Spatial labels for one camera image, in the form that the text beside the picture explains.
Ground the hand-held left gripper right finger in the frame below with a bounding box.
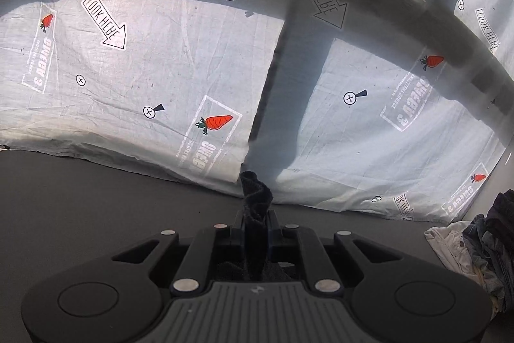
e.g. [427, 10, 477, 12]
[265, 212, 404, 294]

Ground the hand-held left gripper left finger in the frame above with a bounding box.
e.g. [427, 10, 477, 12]
[112, 212, 246, 294]

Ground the white printed sheet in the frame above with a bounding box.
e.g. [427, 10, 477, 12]
[0, 0, 514, 225]

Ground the dark navy knit garment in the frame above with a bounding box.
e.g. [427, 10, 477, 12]
[212, 170, 298, 283]

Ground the stack of folded clothes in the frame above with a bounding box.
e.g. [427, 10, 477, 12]
[425, 189, 514, 315]

